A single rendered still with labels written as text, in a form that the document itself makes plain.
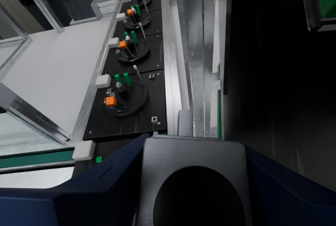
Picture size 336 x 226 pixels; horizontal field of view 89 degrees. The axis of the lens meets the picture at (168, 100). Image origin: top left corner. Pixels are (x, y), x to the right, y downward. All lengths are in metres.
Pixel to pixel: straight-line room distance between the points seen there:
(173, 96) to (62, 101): 0.53
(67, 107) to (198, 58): 0.73
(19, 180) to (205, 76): 0.62
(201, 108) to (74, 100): 0.70
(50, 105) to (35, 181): 0.37
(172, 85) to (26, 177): 0.51
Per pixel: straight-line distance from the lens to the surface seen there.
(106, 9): 1.41
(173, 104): 0.52
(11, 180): 0.71
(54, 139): 0.58
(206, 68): 0.16
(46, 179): 0.63
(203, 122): 0.25
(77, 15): 2.31
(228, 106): 0.17
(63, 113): 0.83
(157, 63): 0.64
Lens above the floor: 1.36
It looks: 50 degrees down
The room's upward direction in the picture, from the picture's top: 15 degrees counter-clockwise
